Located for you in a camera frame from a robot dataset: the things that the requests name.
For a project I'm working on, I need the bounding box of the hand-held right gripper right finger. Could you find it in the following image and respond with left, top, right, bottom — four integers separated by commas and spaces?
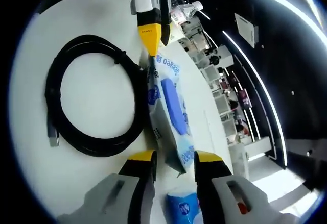
194, 150, 301, 224

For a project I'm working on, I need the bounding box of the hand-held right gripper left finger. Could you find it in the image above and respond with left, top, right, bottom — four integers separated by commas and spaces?
57, 149, 158, 224

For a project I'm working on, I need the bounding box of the clear plastic bottle red label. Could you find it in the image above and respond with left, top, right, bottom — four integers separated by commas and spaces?
171, 1, 205, 26

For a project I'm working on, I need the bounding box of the blue tissue pack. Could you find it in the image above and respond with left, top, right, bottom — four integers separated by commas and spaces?
165, 190, 202, 224

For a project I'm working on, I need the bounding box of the wet wipes pack blue lid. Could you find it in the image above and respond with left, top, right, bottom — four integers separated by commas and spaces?
146, 53, 196, 175

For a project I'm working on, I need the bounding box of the black cable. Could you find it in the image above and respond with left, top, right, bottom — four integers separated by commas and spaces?
44, 34, 149, 158

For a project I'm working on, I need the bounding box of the ceiling air conditioner vent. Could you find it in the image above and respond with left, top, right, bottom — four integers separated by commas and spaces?
233, 13, 259, 48

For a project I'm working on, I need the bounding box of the wide ceiling light strip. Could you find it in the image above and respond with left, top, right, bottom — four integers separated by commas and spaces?
249, 0, 322, 26

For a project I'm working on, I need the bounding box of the long ceiling light strip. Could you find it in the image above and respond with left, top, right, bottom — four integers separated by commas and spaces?
222, 30, 288, 168

